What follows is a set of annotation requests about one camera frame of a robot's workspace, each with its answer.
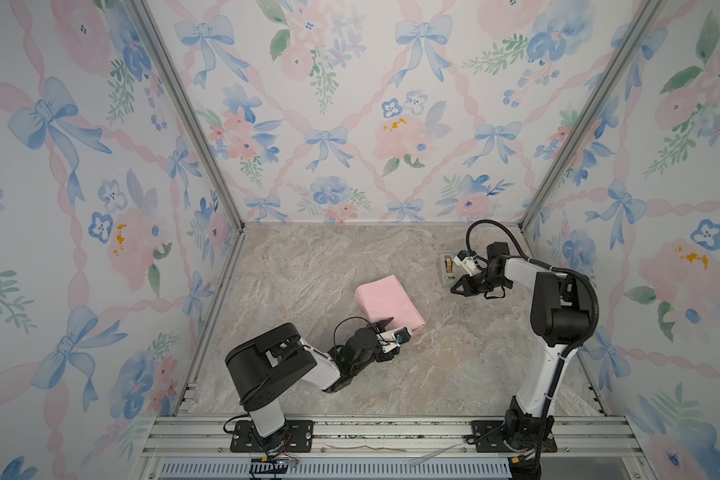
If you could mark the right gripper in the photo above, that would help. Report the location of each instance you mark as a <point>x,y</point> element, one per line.
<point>468,290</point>

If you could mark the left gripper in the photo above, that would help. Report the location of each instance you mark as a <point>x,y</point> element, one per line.
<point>375,329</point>

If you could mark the purple wrapping paper sheet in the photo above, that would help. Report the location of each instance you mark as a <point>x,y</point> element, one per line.
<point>387,299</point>

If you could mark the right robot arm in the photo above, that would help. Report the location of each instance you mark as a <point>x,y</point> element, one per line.
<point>564,313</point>

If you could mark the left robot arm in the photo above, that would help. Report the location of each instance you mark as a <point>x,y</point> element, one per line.
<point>264,368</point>

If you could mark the beige tape dispenser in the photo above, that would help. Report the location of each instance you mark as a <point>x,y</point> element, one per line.
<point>446,270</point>

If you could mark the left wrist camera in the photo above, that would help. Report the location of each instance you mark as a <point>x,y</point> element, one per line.
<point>391,340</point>

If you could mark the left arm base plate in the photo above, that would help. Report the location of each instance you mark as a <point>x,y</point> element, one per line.
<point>295,436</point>

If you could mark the white slotted cable duct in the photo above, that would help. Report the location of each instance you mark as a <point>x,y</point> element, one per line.
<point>336,468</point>

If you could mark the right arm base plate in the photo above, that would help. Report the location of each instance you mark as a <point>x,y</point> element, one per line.
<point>494,436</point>

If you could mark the aluminium front rail frame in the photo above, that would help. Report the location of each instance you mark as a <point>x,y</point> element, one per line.
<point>582,447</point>

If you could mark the right aluminium corner post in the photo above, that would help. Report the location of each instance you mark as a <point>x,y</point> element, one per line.
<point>635,34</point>

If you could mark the aluminium corner post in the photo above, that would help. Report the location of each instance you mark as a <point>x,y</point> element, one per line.
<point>154,42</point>
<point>635,34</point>

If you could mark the left aluminium corner post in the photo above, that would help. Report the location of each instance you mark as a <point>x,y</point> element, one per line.
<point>154,42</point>

